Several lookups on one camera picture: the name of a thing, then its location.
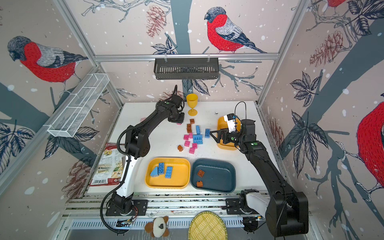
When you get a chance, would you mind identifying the blue lego brick long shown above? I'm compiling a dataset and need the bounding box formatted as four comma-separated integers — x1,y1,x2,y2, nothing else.
158,163,165,175

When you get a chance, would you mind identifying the blue lego brick slanted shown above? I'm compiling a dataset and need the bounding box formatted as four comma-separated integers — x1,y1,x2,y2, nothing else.
150,167,159,178

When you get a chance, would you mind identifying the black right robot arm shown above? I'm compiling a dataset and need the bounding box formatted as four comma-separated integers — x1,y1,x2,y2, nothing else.
210,119,309,237

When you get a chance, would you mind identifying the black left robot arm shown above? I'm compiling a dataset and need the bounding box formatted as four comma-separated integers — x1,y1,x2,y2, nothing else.
100,86,185,235

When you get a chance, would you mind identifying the yellow tray right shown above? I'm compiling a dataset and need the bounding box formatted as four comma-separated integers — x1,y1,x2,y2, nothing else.
217,117,241,151

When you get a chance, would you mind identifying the yellow tray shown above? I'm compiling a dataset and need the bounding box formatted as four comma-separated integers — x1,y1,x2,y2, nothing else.
217,117,241,151
145,158,191,189

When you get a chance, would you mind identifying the yellow plastic goblet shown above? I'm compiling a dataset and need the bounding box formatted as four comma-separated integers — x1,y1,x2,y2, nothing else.
186,94,198,116

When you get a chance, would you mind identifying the blue lego brick upright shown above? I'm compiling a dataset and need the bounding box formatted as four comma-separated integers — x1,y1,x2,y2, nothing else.
196,125,201,135

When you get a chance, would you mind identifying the large blue lego brick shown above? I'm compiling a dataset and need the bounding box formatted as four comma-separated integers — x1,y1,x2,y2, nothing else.
193,135,203,145

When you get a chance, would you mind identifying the dark teal tray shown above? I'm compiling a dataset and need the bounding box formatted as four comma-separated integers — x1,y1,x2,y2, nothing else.
190,159,236,194

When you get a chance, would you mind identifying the black hanging basket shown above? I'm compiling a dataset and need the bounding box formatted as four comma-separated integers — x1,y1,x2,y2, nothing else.
154,58,220,80

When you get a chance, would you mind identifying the yellow tray front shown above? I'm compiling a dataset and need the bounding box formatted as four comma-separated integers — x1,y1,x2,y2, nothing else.
145,158,191,189

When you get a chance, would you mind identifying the aluminium crossbar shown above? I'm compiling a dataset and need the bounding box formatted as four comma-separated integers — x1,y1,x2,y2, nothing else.
94,53,280,63

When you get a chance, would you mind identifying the red snack bag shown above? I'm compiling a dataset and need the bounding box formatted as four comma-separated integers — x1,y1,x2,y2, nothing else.
90,143,127,187

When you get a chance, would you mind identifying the woven bamboo plate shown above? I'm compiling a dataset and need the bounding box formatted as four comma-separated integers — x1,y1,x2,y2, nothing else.
188,211,228,240

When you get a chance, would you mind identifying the plush toy dog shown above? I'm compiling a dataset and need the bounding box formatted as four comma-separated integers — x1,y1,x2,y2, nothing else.
145,216,170,238

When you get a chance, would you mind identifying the white wire mesh basket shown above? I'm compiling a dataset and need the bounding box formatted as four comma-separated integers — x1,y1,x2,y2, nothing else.
48,73,110,138

